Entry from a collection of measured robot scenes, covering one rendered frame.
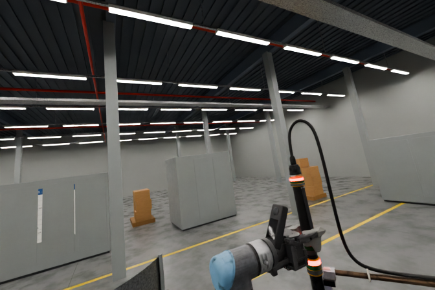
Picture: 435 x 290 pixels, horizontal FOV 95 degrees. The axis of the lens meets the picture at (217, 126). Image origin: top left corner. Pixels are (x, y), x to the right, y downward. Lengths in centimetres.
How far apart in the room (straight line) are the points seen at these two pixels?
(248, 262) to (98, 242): 613
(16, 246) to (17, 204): 89
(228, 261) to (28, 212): 626
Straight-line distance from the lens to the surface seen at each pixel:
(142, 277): 258
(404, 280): 79
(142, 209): 862
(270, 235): 66
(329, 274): 78
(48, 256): 673
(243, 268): 58
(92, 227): 653
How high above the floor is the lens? 190
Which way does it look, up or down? 10 degrees up
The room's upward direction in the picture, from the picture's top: 8 degrees counter-clockwise
